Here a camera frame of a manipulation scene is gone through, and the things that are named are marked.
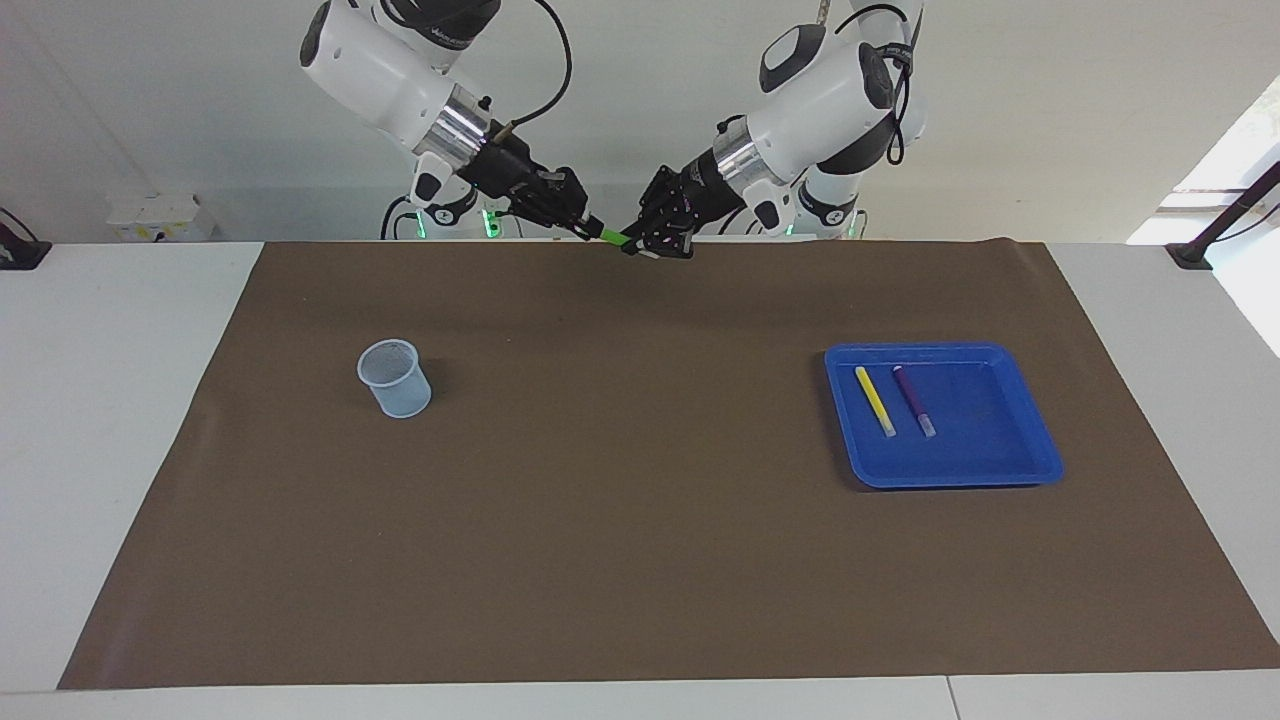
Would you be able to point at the black table clamp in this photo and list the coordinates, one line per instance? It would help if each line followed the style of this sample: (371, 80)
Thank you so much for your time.
(20, 255)

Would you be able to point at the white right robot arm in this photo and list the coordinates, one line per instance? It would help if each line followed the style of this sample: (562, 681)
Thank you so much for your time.
(380, 70)

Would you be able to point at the purple marker pen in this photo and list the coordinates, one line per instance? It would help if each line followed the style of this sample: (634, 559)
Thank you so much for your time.
(913, 398)

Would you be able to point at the yellow marker pen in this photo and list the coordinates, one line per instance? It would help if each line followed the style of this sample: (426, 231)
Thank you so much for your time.
(874, 400)

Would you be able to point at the green marker pen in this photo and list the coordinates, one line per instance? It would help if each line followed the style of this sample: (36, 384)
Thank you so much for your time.
(613, 237)

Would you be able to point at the blue plastic tray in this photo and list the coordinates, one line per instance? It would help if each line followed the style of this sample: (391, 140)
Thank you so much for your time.
(960, 455)

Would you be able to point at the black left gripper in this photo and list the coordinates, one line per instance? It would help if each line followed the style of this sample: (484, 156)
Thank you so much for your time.
(712, 185)

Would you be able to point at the black clamp stand with pole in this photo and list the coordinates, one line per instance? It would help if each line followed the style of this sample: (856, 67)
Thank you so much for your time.
(1190, 256)

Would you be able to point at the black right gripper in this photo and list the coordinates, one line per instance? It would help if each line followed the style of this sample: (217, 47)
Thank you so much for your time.
(510, 170)

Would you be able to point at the brown table mat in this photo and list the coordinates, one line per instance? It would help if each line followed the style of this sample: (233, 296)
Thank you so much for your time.
(640, 550)

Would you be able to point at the white power box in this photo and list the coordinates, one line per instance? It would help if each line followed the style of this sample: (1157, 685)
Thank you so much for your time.
(160, 220)

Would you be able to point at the translucent mesh pen cup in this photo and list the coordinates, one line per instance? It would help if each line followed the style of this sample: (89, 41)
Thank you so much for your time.
(400, 395)

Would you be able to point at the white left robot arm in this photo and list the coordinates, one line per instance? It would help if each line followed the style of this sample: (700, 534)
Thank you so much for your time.
(820, 100)

